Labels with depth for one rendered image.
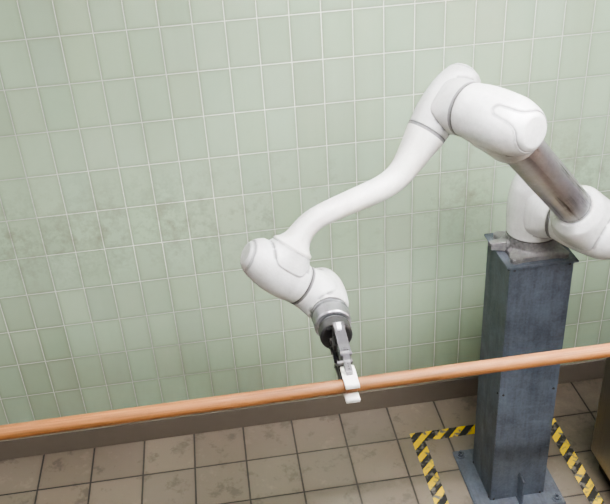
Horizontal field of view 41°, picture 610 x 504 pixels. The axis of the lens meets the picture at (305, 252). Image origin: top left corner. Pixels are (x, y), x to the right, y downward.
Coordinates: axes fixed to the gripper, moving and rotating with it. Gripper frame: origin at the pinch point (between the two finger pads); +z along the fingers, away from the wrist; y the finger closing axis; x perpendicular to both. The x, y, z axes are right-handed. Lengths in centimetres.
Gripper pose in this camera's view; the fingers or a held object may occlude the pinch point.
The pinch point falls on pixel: (350, 384)
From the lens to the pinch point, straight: 173.9
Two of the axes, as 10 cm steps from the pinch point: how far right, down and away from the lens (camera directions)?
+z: 1.4, 5.1, -8.5
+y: 0.6, 8.5, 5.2
